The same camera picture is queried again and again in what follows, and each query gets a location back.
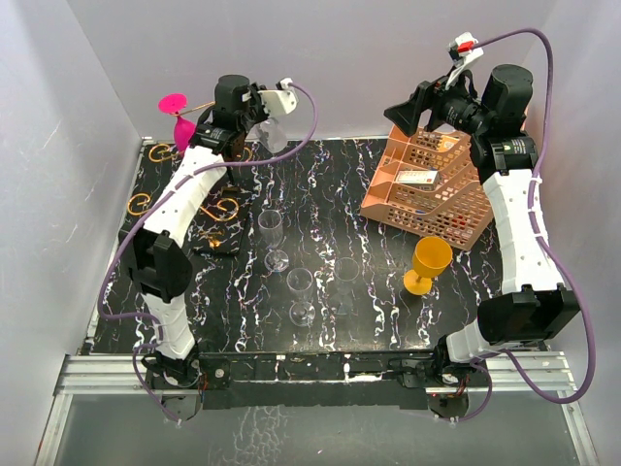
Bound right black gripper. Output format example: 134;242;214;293
384;66;492;138

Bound clear wine glass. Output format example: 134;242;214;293
334;257;360;316
286;268;315;327
254;117;287;154

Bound pink plastic wine glass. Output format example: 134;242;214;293
158;93;195;152

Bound orange plastic wine glass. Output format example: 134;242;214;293
404;236;453;296

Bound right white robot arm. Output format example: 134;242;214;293
384;64;579;385

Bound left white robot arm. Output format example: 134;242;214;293
126;75;270;387

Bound tall clear flute glass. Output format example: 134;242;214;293
258;210;289;273

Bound clear wine glass front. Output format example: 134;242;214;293
286;268;315;327

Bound small white box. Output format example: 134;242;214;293
395;170;441;191

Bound peach plastic organiser basket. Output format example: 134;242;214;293
360;127;493;250

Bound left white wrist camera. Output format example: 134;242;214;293
258;78;298;117

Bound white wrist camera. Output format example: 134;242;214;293
258;78;298;117
445;32;484;89

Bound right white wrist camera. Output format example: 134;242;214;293
445;32;484;89

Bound gold wire wine glass rack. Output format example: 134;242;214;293
133;142;245;255

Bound black base frame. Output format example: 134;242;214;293
140;349;491;420

